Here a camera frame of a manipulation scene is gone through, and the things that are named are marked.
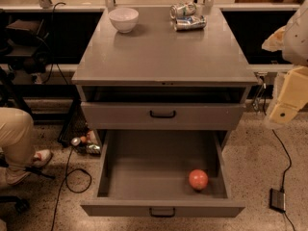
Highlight person leg beige trousers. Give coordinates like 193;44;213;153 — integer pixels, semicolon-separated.
0;108;35;185

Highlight grey drawer cabinet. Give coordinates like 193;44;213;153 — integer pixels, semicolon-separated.
72;7;256;143

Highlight black office chair base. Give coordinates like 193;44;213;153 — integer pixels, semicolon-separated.
0;156;54;213

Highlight black power adapter box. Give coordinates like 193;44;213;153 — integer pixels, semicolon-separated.
269;189;286;213

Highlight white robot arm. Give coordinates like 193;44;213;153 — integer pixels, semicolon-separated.
262;0;308;129

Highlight open grey bottom drawer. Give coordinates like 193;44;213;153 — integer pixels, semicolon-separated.
81;130;244;218

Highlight white ceramic bowl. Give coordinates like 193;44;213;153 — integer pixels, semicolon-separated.
108;8;139;33

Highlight black adapter cable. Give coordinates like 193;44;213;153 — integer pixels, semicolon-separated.
271;129;296;231

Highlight white red sneaker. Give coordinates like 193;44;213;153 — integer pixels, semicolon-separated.
33;149;53;168

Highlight red apple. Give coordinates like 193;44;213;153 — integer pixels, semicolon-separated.
189;169;209;191

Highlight black equipment on shelf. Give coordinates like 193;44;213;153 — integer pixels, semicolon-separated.
0;11;50;74

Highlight black floor cable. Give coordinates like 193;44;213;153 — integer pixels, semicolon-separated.
50;146;93;231

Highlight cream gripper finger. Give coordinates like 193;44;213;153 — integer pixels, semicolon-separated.
262;26;285;52
269;66;308;124

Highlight closed grey middle drawer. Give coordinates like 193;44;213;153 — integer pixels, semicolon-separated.
81;102;244;130

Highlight green crushed soda can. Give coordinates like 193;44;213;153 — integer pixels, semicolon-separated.
169;2;196;19

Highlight pile of items on floor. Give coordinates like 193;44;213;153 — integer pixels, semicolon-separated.
70;130;101;156

